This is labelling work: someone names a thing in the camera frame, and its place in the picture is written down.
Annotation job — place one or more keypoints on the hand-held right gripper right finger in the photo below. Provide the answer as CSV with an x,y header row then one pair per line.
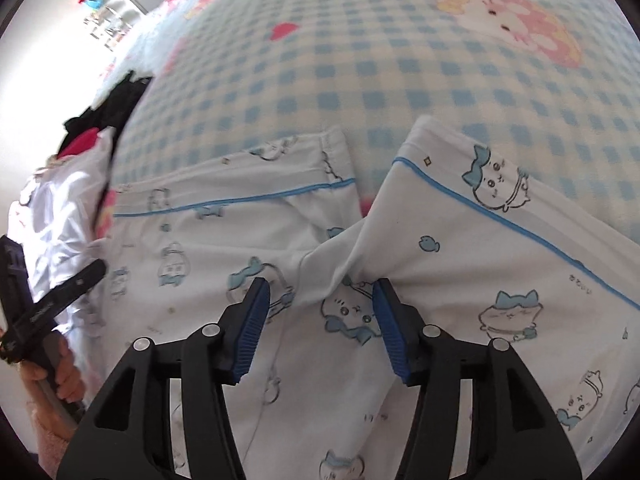
x,y
392,335

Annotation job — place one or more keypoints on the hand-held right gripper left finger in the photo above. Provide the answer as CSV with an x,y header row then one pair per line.
x,y
250,335

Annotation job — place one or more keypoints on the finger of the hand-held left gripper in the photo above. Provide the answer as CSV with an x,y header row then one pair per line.
x,y
80,282

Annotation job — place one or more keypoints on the white cartoon print pajama pants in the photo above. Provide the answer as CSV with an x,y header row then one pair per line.
x,y
450,260

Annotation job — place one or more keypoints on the person's left forearm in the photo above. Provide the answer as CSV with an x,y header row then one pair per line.
x,y
47,440

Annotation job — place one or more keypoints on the person's left hand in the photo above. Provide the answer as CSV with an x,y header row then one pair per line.
x,y
75,380

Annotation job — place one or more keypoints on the white crumpled garment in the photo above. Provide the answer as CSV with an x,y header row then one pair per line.
x,y
60,200

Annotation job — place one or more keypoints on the red garment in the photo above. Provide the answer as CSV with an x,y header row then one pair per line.
x,y
82,141

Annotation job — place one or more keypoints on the black garment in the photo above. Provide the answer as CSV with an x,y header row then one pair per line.
x,y
120,105

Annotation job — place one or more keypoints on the cluttered shelf rack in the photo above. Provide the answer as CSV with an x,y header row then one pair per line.
x,y
107,27

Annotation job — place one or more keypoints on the checkered cartoon print blanket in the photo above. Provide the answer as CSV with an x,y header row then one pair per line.
x,y
350,60

